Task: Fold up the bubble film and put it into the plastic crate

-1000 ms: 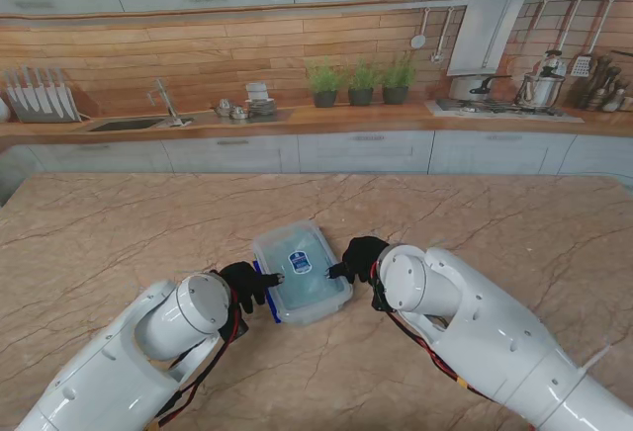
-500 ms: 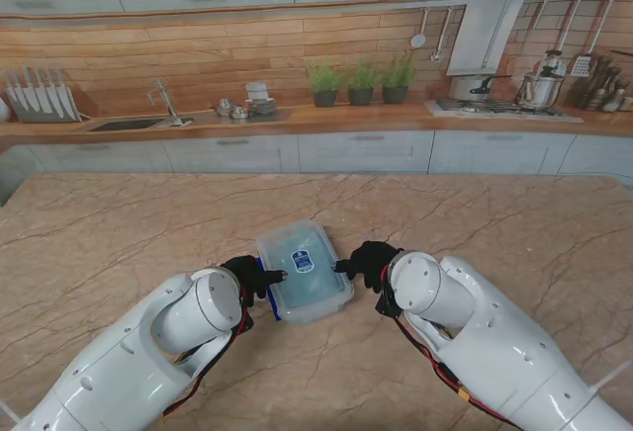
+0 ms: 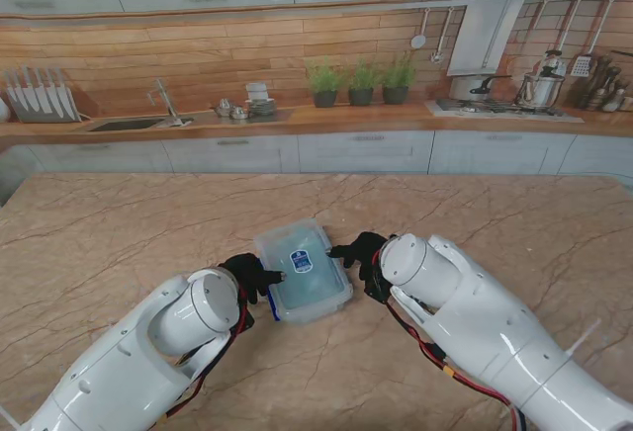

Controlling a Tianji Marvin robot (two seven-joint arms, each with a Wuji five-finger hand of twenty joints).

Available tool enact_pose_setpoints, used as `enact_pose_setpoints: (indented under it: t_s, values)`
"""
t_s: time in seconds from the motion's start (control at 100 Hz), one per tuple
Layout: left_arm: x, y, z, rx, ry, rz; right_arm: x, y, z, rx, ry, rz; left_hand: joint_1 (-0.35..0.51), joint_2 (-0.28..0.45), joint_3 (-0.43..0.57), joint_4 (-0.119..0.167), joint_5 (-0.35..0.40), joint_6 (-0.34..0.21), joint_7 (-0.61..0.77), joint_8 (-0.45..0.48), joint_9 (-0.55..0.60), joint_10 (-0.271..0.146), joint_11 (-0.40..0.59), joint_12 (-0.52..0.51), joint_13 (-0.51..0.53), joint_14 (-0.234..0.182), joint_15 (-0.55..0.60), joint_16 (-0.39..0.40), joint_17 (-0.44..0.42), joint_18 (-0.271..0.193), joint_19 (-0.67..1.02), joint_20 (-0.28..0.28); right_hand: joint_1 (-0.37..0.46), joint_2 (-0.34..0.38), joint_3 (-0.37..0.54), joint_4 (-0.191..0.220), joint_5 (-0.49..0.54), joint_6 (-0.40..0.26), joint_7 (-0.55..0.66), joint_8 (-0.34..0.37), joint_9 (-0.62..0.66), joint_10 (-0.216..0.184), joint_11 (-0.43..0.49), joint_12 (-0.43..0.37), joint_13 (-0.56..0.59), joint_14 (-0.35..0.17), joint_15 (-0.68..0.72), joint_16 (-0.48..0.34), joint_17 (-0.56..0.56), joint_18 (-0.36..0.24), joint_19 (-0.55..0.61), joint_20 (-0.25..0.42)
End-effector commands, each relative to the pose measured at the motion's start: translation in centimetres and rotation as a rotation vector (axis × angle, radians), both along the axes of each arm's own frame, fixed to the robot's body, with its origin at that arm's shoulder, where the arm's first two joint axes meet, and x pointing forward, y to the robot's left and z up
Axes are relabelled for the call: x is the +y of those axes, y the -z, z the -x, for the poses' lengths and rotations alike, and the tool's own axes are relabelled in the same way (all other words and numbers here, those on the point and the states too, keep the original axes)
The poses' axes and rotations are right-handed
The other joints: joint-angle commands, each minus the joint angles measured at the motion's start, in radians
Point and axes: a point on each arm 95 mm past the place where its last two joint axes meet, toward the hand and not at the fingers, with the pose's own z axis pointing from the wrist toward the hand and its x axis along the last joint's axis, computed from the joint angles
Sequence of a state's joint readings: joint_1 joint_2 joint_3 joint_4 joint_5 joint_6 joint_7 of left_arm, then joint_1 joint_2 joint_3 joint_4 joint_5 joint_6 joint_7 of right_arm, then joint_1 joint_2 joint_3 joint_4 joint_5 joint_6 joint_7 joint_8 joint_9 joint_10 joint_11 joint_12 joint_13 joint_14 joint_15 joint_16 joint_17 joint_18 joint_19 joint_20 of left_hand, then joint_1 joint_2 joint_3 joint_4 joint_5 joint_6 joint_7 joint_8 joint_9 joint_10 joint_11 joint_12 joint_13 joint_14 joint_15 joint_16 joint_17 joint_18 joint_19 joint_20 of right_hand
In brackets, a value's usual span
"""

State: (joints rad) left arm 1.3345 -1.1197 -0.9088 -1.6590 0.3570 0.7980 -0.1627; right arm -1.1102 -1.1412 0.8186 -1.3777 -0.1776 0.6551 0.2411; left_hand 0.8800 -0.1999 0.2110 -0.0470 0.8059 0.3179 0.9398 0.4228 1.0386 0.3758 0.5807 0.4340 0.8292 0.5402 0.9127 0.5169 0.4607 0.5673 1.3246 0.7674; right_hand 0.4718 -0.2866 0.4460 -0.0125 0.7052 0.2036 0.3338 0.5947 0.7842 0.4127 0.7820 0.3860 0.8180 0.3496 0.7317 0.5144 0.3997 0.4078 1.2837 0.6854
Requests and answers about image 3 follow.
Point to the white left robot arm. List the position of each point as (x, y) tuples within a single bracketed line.
[(138, 357)]

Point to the dark kitchen sink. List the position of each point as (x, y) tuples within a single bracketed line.
[(126, 125)]

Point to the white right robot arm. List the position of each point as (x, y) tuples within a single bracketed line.
[(494, 337)]

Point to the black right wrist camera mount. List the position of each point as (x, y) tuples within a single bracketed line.
[(377, 287)]

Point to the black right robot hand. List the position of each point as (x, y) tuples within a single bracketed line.
[(366, 250)]

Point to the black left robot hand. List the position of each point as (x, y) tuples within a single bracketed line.
[(249, 273)]

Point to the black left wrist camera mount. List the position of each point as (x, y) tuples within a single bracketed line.
[(247, 319)]

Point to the stack of white dishes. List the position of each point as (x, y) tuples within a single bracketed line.
[(260, 102)]

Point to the clear crate with blue clips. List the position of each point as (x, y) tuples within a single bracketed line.
[(309, 292)]

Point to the clear bubble film sheet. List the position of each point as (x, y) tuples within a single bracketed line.
[(311, 283)]

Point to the clear lid with blue label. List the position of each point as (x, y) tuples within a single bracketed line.
[(301, 265)]

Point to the steel sink faucet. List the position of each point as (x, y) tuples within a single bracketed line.
[(168, 102)]

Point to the knife block with knives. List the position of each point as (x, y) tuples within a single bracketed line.
[(39, 100)]

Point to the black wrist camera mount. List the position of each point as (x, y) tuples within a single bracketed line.
[(247, 319), (377, 287)]

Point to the potted green herb plant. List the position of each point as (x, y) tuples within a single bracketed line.
[(397, 82), (362, 85), (325, 85)]

